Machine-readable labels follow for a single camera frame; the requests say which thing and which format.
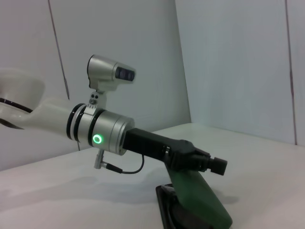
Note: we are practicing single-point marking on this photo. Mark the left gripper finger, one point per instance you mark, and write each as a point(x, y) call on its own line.
point(218, 165)

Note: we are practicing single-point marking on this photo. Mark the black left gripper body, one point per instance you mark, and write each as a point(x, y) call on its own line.
point(152, 145)

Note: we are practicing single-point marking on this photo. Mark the green glasses case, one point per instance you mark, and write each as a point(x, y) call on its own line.
point(202, 198)

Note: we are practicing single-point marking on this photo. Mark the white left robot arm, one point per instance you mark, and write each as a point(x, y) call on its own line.
point(54, 114)

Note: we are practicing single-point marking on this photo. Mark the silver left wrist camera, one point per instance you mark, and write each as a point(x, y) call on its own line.
point(102, 69)

